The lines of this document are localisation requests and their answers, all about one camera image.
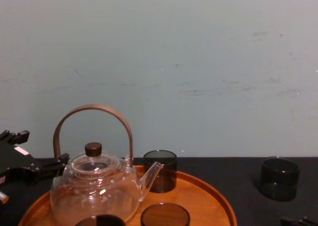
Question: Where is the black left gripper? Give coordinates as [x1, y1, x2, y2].
[0, 130, 70, 187]

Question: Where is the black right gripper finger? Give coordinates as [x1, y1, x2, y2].
[280, 216, 318, 226]

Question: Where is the round wooden tray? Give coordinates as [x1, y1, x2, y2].
[17, 171, 238, 226]

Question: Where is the smoked glass cup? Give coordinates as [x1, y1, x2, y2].
[74, 214, 127, 226]
[140, 202, 191, 226]
[143, 150, 178, 194]
[259, 156, 300, 202]

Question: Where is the glass teapot lid brown knob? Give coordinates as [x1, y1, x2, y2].
[67, 142, 120, 174]

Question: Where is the black table cloth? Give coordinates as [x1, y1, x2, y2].
[0, 156, 318, 226]

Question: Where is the glass teapot with wooden handle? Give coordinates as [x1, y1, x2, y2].
[50, 104, 164, 226]

